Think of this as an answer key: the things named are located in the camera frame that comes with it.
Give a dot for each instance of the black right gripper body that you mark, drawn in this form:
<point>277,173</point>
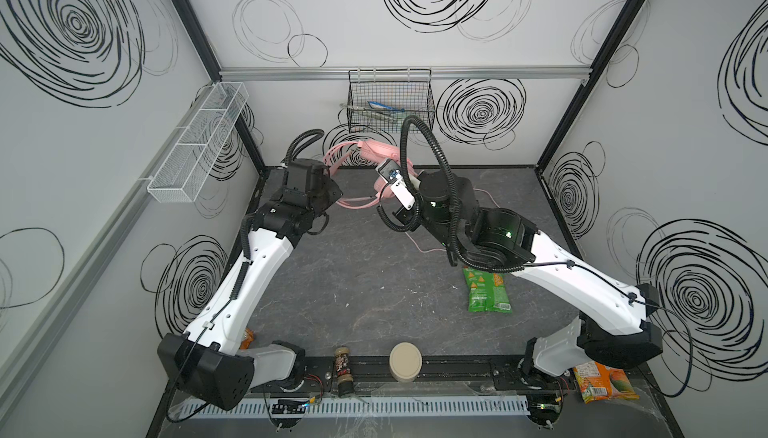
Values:
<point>395,196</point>

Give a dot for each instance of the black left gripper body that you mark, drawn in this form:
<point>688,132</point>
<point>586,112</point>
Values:
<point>330,192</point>

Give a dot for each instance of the pink headphones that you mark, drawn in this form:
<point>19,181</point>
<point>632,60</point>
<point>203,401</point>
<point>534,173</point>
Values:
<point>369,149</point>

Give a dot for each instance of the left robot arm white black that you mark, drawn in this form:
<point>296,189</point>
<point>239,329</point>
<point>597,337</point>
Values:
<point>206,360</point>

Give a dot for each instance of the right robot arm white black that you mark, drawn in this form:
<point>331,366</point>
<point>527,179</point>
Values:
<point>614,325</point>

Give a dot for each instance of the green snack bag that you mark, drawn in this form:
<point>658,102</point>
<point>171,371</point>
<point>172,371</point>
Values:
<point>486,291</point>

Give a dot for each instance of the orange white snack bag left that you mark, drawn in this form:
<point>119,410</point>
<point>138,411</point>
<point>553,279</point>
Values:
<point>247,340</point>

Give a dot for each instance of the beige round lid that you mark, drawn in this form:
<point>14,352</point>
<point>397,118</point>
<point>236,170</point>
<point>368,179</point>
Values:
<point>405,362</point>

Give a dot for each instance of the small brown bottle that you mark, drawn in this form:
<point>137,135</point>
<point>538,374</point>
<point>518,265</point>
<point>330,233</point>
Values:
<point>343,373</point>

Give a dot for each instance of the orange snack bag right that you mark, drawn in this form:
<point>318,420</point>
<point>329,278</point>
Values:
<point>598,382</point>

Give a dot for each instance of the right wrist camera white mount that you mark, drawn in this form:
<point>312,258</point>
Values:
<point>394,184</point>

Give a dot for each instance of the black wire basket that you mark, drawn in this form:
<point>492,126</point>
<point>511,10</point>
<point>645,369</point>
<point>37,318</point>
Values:
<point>379,99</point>

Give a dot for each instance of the clear plastic wall shelf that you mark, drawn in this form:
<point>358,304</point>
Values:
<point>207,147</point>

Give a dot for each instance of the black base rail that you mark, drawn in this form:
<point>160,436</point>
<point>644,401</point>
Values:
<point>502,372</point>

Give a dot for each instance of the white slotted cable duct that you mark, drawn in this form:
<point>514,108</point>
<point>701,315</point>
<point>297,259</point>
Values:
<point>375,407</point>

